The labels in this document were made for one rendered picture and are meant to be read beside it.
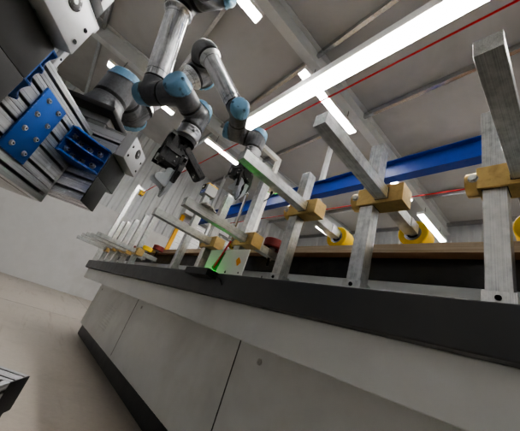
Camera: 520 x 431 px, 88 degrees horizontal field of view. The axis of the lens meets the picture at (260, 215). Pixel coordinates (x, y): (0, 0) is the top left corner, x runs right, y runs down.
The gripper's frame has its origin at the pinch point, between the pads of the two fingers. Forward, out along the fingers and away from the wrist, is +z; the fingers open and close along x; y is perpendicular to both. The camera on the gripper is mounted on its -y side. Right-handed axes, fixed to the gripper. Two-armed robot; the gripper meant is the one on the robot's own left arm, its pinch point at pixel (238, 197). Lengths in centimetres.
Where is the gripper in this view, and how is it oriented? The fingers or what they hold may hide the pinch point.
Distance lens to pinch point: 108.4
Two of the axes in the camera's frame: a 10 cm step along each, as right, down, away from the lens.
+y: -8.5, -0.7, 5.2
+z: -3.1, 8.6, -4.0
